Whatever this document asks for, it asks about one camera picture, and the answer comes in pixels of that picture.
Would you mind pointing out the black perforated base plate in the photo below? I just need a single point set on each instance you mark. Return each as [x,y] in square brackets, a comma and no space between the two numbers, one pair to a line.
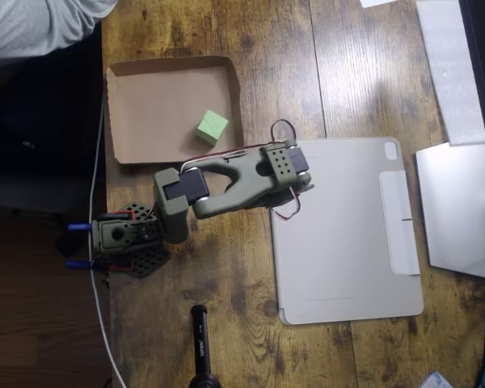
[149,262]

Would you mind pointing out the black chair caster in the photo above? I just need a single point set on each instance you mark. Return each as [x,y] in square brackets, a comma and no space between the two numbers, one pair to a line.
[69,245]

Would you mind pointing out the silver monitor stand base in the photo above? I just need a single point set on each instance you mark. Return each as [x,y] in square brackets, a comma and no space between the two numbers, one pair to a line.
[456,210]

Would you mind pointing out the green foam cube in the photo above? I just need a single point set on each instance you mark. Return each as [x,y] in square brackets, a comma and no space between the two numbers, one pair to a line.
[211,127]

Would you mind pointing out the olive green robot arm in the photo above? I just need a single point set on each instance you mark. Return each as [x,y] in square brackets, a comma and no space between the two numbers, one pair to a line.
[242,182]

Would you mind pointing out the white paper sheet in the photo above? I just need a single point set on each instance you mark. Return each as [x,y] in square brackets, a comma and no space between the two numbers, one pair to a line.
[378,2]

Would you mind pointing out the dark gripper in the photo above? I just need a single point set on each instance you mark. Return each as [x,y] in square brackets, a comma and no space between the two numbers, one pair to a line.
[288,200]

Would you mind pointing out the tablet in beige case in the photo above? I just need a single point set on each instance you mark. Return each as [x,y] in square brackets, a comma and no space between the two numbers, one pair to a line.
[347,242]

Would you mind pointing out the white and blue box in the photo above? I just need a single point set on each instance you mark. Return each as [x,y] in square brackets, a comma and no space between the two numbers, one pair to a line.
[436,382]

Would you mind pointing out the grey foam sheet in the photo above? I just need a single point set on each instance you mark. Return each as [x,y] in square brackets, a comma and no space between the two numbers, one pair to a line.
[448,72]

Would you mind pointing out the brown cardboard tray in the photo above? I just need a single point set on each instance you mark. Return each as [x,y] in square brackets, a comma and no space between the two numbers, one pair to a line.
[153,109]

